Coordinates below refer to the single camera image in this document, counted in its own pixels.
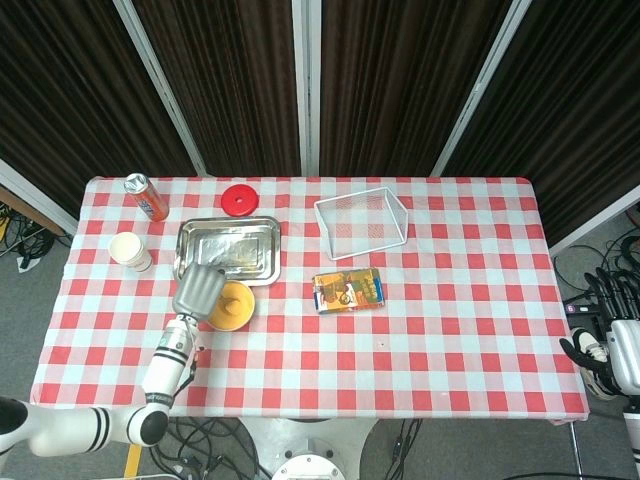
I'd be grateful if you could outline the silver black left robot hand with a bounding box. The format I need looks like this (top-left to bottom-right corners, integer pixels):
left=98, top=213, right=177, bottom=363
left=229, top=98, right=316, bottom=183
left=170, top=262, right=228, bottom=322

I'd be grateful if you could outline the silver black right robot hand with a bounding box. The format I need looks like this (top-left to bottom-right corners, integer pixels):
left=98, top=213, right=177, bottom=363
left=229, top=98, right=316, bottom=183
left=559, top=268, right=640, bottom=400

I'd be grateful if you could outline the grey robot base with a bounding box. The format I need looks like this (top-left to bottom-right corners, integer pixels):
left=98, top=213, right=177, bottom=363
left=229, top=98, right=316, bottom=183
left=238, top=416, right=382, bottom=480

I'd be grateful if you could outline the beige bowl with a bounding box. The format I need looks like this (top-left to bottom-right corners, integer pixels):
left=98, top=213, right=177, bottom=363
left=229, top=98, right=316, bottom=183
left=205, top=279, right=257, bottom=333

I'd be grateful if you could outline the stainless steel tray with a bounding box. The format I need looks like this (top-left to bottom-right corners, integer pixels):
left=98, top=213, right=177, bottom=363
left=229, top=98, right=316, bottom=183
left=172, top=215, right=283, bottom=288

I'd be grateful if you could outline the black power strip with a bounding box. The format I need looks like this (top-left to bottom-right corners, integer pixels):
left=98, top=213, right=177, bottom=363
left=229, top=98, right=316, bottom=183
left=563, top=294, right=601, bottom=317

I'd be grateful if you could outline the white paper cup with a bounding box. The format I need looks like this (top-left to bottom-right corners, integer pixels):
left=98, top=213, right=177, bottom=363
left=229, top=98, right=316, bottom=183
left=108, top=230, right=154, bottom=275

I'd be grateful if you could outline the red round lid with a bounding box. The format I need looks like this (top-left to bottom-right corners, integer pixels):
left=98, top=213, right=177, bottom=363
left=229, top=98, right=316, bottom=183
left=220, top=183, right=261, bottom=218

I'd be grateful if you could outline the orange drink can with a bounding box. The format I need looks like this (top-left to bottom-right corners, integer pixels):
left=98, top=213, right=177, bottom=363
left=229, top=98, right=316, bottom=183
left=123, top=172, right=171, bottom=223

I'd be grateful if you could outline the colourful printed snack box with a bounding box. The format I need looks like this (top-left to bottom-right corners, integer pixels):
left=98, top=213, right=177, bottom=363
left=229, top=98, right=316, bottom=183
left=311, top=267, right=387, bottom=316

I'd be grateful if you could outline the dark brown curtain panel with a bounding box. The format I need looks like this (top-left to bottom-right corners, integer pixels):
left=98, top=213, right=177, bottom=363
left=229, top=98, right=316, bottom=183
left=319, top=0, right=514, bottom=177
left=132, top=0, right=303, bottom=177
left=0, top=0, right=197, bottom=219
left=443, top=0, right=640, bottom=247

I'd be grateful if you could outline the red white checkered tablecloth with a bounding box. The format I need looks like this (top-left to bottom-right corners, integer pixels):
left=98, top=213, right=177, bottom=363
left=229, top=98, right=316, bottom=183
left=29, top=175, right=592, bottom=427

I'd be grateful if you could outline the black cable tangle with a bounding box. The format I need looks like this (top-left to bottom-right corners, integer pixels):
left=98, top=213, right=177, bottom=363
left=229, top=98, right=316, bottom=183
left=388, top=418, right=424, bottom=480
left=551, top=233, right=640, bottom=301
left=149, top=417, right=272, bottom=480
left=0, top=201, right=72, bottom=272

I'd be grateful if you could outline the white partition floor rail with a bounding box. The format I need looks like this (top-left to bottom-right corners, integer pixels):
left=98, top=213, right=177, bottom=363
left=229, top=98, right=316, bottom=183
left=547, top=184, right=640, bottom=258
left=0, top=158, right=79, bottom=236

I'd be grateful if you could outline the white wire mesh basket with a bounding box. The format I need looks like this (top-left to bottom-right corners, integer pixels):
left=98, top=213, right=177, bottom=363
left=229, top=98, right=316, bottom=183
left=313, top=186, right=410, bottom=262

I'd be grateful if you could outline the white partition post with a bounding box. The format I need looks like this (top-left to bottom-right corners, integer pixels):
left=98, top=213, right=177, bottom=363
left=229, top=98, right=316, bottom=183
left=430, top=0, right=533, bottom=177
left=291, top=0, right=322, bottom=177
left=111, top=0, right=208, bottom=177

